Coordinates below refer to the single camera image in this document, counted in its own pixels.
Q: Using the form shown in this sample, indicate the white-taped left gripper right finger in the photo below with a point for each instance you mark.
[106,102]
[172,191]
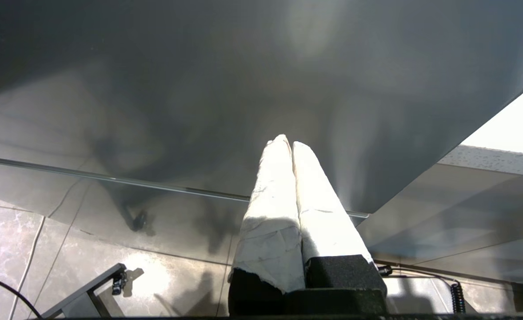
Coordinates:
[328,226]

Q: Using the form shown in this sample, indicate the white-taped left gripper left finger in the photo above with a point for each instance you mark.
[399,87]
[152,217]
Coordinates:
[270,231]

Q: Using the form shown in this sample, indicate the grey under-counter cabinet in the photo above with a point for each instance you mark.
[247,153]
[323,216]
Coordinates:
[465,213]

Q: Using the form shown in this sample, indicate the grey tall cabinet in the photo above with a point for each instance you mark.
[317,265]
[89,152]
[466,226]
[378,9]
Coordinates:
[154,89]

